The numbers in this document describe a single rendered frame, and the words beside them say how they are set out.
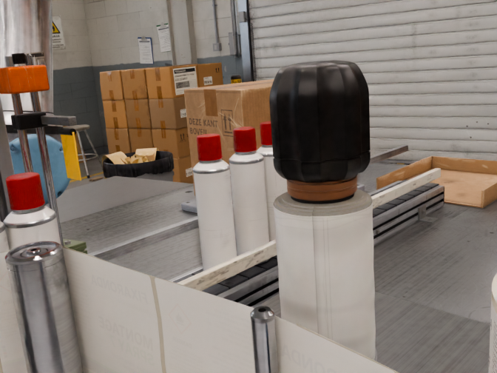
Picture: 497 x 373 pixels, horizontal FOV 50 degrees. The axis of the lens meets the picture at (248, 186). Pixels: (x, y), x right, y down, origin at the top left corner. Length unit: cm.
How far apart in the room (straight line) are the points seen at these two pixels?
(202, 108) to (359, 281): 86
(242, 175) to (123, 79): 401
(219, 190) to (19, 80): 28
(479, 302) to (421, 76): 417
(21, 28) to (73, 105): 649
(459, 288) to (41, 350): 62
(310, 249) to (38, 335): 21
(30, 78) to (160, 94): 382
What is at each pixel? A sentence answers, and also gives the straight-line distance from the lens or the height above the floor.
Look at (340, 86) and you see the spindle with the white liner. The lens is 41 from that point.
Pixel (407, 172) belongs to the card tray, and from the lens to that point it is 148.
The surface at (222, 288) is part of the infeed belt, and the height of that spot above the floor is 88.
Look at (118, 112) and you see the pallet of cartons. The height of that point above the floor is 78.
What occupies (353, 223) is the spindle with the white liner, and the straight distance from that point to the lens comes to 43.
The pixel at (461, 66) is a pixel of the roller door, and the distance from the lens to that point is 483.
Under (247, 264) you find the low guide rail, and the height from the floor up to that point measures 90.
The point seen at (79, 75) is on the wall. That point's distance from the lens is 750.
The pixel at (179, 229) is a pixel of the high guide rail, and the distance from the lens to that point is 76.
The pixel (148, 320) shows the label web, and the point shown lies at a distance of 35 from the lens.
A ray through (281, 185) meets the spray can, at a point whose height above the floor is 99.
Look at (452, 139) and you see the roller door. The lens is 492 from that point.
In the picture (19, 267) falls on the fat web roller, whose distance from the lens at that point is 39.
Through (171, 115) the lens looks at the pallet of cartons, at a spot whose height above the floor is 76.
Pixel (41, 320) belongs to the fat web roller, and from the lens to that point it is 40.
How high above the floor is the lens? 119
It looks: 14 degrees down
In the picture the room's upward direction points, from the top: 4 degrees counter-clockwise
